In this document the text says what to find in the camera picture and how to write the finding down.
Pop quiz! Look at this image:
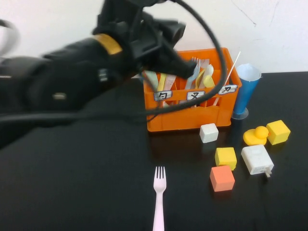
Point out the yellow plastic spoon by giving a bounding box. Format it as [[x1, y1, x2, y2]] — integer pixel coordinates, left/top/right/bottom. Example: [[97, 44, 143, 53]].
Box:
[[157, 73, 167, 92]]

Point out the thin white plastic stick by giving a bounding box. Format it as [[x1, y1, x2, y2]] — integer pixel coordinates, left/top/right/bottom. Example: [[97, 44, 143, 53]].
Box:
[[213, 51, 241, 106]]

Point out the mint green cutlery handle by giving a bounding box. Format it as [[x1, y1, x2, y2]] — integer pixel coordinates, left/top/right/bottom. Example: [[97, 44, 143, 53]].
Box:
[[143, 71, 158, 93]]

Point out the yellow plastic fork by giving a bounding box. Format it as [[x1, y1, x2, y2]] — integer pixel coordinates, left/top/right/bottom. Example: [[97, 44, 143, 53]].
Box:
[[195, 68, 207, 89]]

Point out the light blue plastic fork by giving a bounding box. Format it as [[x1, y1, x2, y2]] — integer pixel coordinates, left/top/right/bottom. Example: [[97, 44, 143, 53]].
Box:
[[185, 56, 202, 93]]

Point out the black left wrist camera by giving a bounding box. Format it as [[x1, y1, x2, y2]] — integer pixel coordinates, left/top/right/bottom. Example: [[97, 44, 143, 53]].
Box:
[[95, 0, 187, 49]]

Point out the white foam cube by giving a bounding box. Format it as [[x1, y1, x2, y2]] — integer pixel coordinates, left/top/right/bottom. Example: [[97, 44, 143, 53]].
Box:
[[199, 123, 219, 144]]

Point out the yellow foam cube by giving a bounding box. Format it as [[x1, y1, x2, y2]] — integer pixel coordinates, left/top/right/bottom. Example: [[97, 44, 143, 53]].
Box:
[[266, 120, 291, 146], [215, 147, 237, 171]]

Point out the white power adapter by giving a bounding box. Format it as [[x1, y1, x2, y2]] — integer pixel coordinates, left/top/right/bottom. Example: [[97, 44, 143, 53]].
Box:
[[241, 144, 275, 179]]

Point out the white paper label fork character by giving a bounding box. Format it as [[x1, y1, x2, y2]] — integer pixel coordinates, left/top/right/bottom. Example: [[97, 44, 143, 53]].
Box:
[[186, 90, 205, 101]]

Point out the pink plastic fork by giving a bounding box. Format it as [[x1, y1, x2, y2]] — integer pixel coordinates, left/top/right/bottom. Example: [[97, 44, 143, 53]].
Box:
[[153, 166, 167, 231]]

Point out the yellow rubber duck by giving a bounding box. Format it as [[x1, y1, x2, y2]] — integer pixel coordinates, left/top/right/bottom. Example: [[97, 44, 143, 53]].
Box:
[[243, 126, 269, 146]]

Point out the white paper label spoon character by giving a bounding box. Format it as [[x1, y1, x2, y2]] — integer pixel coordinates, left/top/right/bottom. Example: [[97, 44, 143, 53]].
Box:
[[154, 90, 173, 103]]

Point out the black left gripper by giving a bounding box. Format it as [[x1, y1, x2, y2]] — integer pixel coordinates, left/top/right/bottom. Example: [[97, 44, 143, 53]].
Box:
[[120, 21, 197, 79]]

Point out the pale pink cutlery handle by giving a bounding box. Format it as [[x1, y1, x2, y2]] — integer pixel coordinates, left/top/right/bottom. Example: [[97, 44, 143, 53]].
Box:
[[165, 73, 178, 91]]

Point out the orange foam cube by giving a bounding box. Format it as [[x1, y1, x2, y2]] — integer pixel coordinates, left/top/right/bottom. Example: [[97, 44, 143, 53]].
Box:
[[209, 165, 235, 193]]

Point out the blue cone cup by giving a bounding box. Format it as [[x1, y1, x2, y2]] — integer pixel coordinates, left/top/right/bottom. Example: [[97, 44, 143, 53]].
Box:
[[231, 63, 262, 120]]

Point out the white paper label knife character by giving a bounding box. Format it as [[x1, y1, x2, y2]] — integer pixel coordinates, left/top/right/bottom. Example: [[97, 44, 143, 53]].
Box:
[[218, 84, 238, 95]]

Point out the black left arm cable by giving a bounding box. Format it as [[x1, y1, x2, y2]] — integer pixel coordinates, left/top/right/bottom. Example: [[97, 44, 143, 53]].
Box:
[[0, 0, 228, 122]]

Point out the orange plastic cutlery holder crate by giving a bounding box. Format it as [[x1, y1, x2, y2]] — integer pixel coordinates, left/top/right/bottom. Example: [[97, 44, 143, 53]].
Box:
[[143, 47, 242, 132]]

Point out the pale yellow cutlery handle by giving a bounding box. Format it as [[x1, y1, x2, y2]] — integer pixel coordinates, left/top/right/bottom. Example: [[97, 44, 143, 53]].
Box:
[[203, 74, 216, 89]]

